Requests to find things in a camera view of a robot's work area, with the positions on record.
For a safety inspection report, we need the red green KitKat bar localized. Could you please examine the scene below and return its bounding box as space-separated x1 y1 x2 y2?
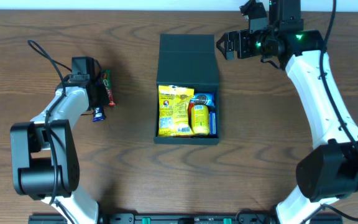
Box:
101 70 116 107

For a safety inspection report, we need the dark green box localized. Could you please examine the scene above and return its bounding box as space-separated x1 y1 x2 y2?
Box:
154 34 220 146

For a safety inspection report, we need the blue Dairy Milk bar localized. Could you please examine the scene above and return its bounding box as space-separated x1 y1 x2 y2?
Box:
93 107 106 122

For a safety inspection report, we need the blue Oreo cookie pack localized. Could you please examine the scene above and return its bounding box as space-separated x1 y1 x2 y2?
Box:
190 93 215 107

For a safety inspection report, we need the yellow cylindrical container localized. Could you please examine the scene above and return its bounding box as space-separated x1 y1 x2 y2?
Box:
191 105 209 136

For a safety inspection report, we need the small dark blue box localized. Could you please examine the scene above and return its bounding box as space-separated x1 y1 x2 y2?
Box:
209 111 217 136

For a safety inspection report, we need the yellow snack packet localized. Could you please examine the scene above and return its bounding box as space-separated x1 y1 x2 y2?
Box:
158 85 195 137

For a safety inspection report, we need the red Hacks candy bag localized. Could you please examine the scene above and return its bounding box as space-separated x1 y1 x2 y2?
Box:
188 101 195 118

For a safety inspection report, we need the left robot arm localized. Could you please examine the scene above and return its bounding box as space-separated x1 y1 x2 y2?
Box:
10 57 107 223

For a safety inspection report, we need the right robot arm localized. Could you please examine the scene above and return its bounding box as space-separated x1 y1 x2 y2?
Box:
216 0 358 223

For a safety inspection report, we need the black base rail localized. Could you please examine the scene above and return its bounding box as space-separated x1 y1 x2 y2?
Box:
27 213 343 224

